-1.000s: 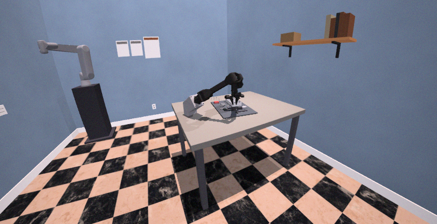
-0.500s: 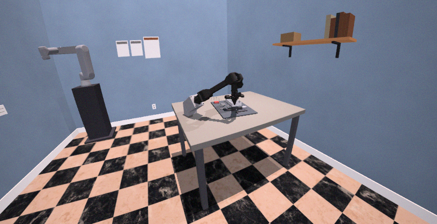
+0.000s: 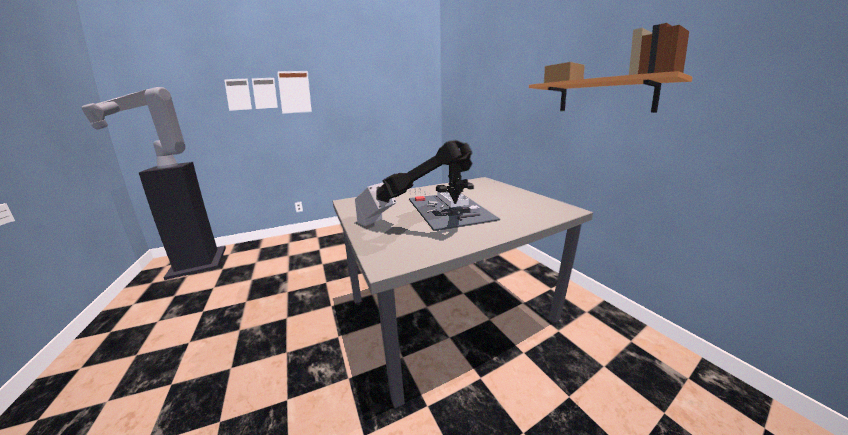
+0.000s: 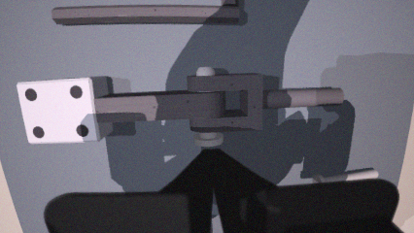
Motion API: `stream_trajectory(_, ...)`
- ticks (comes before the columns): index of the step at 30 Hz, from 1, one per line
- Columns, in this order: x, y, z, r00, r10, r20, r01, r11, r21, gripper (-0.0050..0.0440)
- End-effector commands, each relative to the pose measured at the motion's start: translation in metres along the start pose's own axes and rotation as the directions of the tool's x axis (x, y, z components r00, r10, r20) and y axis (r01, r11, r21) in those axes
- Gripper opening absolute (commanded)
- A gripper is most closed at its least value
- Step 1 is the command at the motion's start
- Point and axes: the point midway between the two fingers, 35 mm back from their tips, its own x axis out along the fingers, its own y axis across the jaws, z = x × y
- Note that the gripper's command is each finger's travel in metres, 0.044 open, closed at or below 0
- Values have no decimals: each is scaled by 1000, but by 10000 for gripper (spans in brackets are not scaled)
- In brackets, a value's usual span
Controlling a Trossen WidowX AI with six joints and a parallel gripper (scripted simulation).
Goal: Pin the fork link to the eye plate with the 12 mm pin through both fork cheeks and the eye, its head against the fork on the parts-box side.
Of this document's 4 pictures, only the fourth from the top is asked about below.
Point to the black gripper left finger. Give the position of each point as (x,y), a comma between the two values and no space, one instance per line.
(140,212)

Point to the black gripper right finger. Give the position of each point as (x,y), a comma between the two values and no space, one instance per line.
(246,206)

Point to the grey flat bar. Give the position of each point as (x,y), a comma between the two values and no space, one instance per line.
(159,105)

